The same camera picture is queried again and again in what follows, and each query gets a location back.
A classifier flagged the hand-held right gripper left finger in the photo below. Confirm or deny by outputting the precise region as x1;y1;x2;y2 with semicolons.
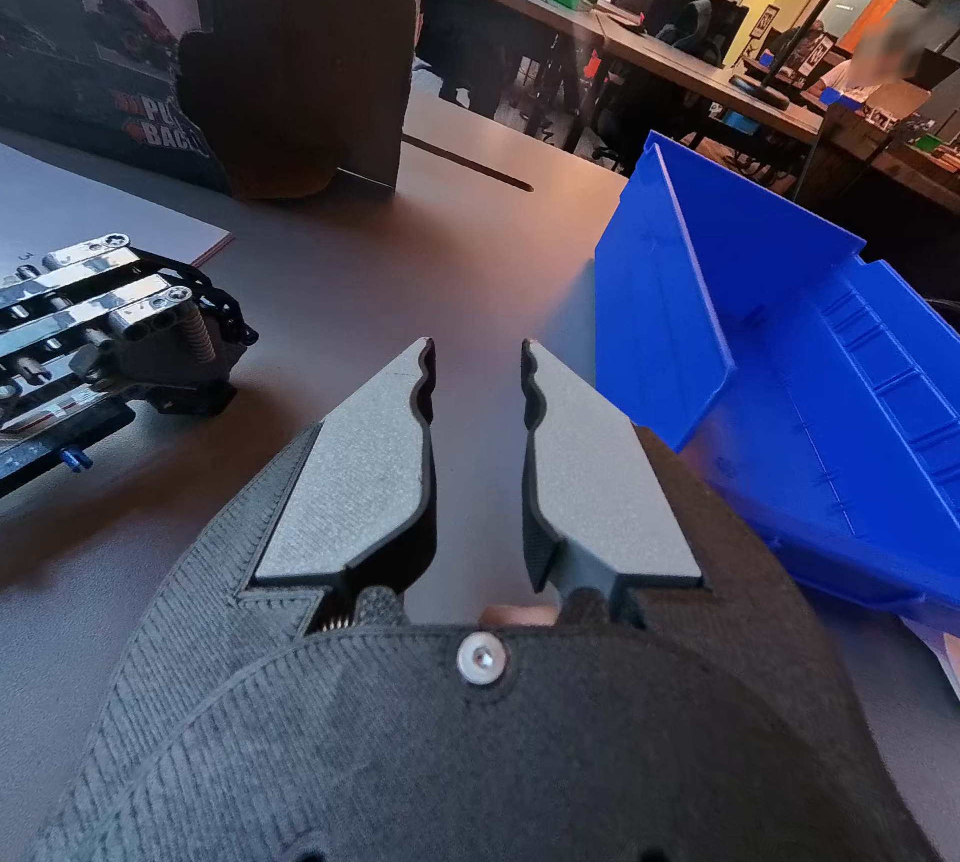
251;337;440;634

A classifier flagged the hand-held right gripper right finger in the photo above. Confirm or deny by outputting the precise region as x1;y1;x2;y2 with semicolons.
520;339;706;629

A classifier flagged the black and chrome lego model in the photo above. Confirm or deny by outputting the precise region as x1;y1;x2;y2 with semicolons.
0;232;260;499

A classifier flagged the dark printed lego set box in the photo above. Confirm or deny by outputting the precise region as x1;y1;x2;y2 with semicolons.
0;0;426;200

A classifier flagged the blue plastic bin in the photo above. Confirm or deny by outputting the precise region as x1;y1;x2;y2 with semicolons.
594;130;960;634

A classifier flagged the grey flat board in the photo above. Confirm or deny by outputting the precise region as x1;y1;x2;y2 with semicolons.
0;143;235;278

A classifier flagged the white paper sheet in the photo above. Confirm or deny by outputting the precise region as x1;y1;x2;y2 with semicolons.
900;610;960;701

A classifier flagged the black pole stand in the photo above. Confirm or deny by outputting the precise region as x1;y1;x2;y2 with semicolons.
750;0;905;111

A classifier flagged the long wooden desk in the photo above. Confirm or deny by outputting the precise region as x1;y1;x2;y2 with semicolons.
397;0;826;144

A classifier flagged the dark wooden desk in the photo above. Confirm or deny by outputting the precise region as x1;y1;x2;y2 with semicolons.
823;103;960;212

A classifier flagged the dark office chair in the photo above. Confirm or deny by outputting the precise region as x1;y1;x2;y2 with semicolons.
654;0;727;66

